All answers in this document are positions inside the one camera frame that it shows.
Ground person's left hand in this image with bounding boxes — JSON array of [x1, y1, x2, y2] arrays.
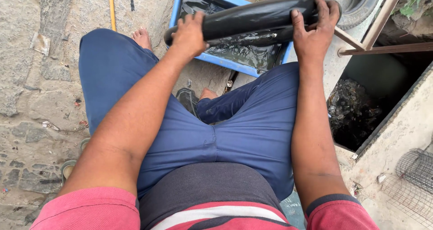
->
[[171, 11, 210, 59]]

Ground person's right hand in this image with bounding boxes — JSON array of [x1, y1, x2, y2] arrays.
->
[[291, 0, 341, 64]]

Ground black rubber tube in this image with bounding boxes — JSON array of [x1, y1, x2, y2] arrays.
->
[[164, 0, 342, 48]]

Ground black rubber sheet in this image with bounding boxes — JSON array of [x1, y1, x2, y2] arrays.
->
[[181, 0, 224, 18]]

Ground person's left foot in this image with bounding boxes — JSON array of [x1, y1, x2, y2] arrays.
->
[[132, 27, 153, 51]]

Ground person's foot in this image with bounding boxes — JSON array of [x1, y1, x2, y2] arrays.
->
[[199, 87, 219, 101], [132, 27, 153, 51]]

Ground blue water tub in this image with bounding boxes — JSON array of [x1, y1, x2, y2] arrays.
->
[[168, 0, 294, 78]]

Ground person's right foot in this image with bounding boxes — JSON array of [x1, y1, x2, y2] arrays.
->
[[199, 87, 219, 101]]

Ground dark metal hand tool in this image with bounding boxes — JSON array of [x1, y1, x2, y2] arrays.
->
[[223, 71, 239, 95]]

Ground black rubber tyre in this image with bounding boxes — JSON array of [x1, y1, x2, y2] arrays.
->
[[298, 0, 383, 30]]

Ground black sandal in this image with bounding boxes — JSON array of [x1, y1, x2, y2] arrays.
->
[[176, 87, 201, 120]]

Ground heap of drain debris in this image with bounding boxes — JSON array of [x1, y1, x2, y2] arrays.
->
[[327, 79, 384, 149]]

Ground green plants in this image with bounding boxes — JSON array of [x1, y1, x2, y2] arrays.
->
[[392, 0, 433, 18]]

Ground blue trousers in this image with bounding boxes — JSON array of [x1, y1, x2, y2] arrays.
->
[[78, 28, 300, 202]]

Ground crumpled paper scrap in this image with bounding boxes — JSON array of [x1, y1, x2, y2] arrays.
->
[[30, 32, 51, 56]]

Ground red striped shirt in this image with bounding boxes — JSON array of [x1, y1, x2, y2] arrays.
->
[[30, 162, 381, 230]]

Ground brown metal frame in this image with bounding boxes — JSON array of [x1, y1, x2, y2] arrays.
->
[[264, 0, 433, 57]]

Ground yellow hose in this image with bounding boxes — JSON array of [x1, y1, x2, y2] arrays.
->
[[108, 0, 117, 32]]

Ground wire mesh cage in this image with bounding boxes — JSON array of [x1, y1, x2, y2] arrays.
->
[[379, 148, 433, 229]]

